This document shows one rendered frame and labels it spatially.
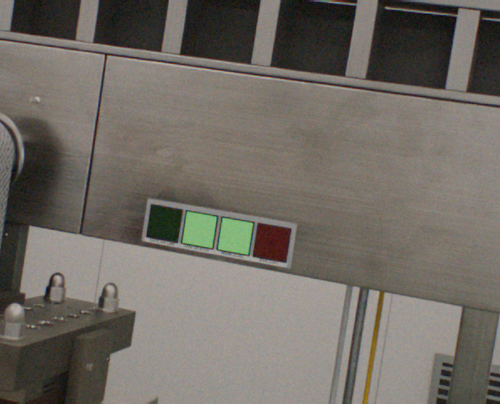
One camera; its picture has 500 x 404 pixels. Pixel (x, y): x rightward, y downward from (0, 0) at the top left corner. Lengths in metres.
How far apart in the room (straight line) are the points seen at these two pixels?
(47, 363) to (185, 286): 2.70
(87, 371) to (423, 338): 2.54
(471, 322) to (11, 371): 0.76
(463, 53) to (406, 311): 2.44
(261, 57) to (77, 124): 0.33
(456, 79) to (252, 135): 0.32
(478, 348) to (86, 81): 0.77
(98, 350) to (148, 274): 2.64
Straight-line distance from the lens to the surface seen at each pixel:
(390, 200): 1.59
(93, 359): 1.56
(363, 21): 1.63
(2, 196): 1.68
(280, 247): 1.62
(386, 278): 1.60
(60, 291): 1.74
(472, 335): 1.76
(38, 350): 1.44
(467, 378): 1.77
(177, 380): 4.21
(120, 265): 4.24
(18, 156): 1.70
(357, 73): 1.62
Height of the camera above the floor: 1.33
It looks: 3 degrees down
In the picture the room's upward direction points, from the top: 9 degrees clockwise
